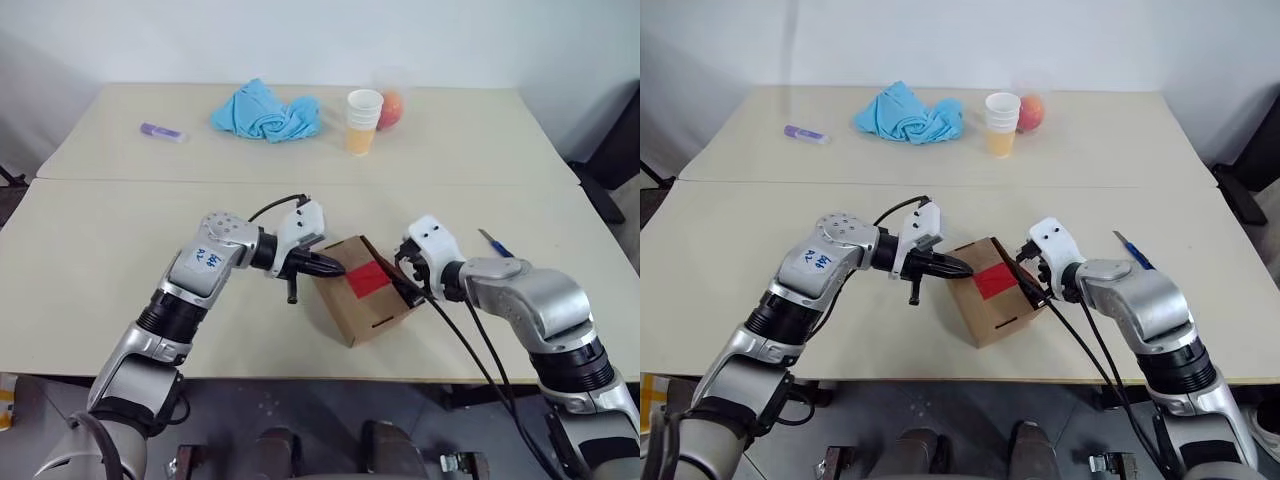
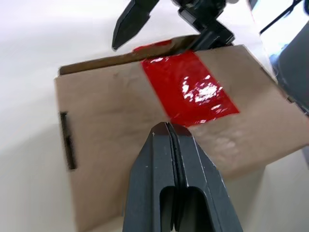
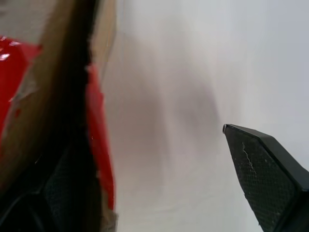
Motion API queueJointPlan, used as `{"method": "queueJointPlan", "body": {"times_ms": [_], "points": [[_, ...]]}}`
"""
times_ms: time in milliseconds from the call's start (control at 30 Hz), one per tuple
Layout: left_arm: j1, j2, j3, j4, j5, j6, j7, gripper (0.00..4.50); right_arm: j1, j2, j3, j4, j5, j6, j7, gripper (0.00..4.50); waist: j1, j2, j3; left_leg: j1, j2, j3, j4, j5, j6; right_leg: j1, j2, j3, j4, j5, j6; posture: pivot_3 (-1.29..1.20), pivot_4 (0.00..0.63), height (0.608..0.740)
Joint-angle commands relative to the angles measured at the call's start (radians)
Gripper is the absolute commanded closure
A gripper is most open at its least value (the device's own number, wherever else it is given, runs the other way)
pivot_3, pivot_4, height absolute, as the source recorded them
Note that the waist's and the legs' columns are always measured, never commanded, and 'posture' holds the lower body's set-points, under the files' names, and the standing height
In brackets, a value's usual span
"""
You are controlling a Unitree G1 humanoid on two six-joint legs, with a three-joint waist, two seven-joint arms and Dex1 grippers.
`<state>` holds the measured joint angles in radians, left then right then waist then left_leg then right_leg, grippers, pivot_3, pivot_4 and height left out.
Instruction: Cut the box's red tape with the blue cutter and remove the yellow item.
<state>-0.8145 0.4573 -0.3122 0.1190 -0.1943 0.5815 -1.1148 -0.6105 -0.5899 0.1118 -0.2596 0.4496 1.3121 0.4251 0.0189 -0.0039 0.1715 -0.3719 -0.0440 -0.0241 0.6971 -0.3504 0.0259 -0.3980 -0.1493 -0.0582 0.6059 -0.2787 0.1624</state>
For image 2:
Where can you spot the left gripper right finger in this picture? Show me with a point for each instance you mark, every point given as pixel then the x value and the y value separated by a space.
pixel 205 186

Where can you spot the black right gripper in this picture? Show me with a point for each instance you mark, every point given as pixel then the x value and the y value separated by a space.
pixel 205 8

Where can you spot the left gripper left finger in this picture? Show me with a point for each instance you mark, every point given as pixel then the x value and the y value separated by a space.
pixel 149 183

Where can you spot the brown cardboard box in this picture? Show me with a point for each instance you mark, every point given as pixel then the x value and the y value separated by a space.
pixel 108 108

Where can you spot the red adhesive tape strip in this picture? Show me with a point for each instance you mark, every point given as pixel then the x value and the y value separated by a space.
pixel 183 72

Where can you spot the black chair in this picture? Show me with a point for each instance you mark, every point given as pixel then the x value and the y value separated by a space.
pixel 295 72

